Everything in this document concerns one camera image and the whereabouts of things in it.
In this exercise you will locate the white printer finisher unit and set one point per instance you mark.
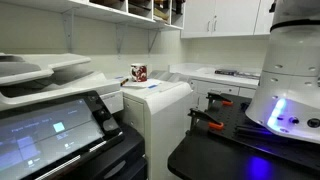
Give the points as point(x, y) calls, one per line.
point(163, 110)

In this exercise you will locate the blue tape strip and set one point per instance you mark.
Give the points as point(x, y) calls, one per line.
point(152, 86)

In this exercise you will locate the large grey multifunction printer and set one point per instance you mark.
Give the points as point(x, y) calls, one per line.
point(50, 71)

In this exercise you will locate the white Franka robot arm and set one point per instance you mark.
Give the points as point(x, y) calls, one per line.
point(290, 66)

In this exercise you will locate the white upper wall cabinet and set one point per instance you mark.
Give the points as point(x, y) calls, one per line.
point(233, 16)

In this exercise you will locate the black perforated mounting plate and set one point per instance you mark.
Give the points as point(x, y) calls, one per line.
point(233, 123)

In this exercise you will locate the dark book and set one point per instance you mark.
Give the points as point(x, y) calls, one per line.
point(226, 71)

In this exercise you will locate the white shelf bracket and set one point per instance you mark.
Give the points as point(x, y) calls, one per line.
point(69, 30)
point(120, 36)
point(152, 40)

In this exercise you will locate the amber pen with black cap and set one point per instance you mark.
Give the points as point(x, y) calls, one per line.
point(124, 81)

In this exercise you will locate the white counter cabinet with drawers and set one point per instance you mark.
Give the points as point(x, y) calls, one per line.
point(213, 87)

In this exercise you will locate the white printed paper sheet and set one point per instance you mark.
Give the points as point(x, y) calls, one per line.
point(141, 83)

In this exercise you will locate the grey flat stack of papers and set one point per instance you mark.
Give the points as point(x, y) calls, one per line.
point(247, 75)

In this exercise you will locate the red patterned cup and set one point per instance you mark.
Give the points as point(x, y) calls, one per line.
point(138, 72)

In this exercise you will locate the brown cardboard folder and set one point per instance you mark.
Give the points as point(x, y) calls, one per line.
point(161, 14)

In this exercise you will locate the black printer touch screen panel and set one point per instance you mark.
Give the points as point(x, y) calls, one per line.
point(50, 133)

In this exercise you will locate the white wall shelf unit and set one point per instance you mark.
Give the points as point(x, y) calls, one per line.
point(110, 13)

